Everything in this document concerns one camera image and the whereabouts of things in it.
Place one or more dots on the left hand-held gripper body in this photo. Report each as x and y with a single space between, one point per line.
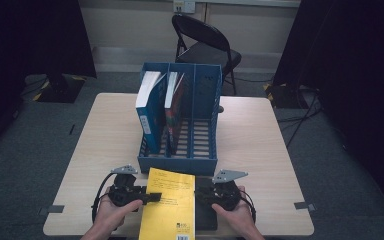
125 191

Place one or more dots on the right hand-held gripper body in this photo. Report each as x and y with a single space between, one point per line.
226 195

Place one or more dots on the yellow book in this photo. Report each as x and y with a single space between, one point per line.
170 213

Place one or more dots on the blue plastic book rack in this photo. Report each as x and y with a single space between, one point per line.
201 133

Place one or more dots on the thick blue book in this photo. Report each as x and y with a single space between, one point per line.
151 116

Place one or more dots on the red illustrated book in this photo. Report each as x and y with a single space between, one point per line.
173 113

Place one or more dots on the person's right hand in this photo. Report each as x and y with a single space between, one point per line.
241 216

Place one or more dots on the person's left hand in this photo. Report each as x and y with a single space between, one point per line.
111 216

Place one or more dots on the grey tape strip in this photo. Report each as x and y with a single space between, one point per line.
51 209
305 206

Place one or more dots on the small dark round object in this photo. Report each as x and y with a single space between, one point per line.
220 109

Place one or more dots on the black stand base striped tape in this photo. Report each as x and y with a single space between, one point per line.
281 96
60 88

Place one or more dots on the black folding chair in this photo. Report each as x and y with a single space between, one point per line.
210 53

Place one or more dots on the black curtain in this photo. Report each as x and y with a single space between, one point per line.
356 66
30 40

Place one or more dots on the white wall socket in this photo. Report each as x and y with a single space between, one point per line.
184 6

